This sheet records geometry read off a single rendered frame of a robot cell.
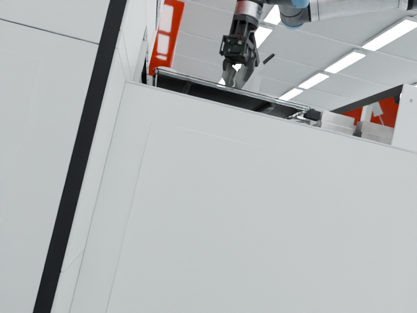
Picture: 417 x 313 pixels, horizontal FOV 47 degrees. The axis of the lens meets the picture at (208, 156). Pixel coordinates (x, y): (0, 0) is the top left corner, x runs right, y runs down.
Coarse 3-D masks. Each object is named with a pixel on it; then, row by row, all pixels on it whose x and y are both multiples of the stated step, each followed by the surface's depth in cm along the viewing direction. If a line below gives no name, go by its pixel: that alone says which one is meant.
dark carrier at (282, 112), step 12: (156, 84) 120; (168, 84) 117; (180, 84) 114; (192, 84) 111; (204, 96) 122; (216, 96) 118; (228, 96) 115; (240, 96) 112; (252, 108) 123; (276, 108) 116; (288, 108) 113
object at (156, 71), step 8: (160, 72) 106; (168, 72) 106; (184, 80) 106; (192, 80) 106; (200, 80) 107; (216, 88) 107; (224, 88) 107; (232, 88) 107; (248, 96) 108; (256, 96) 108; (264, 96) 108; (280, 104) 109; (288, 104) 109; (296, 104) 109
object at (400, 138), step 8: (408, 88) 96; (416, 88) 96; (408, 96) 96; (416, 96) 96; (400, 104) 96; (408, 104) 96; (416, 104) 96; (400, 112) 96; (408, 112) 96; (416, 112) 96; (400, 120) 96; (408, 120) 96; (416, 120) 96; (400, 128) 96; (408, 128) 96; (416, 128) 96; (400, 136) 96; (408, 136) 96; (416, 136) 96; (392, 144) 95; (400, 144) 95; (408, 144) 96; (416, 144) 96
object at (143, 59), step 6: (144, 42) 101; (144, 48) 101; (144, 54) 101; (138, 60) 100; (144, 60) 102; (138, 66) 100; (144, 66) 114; (138, 72) 100; (144, 72) 120; (138, 78) 100; (144, 78) 128
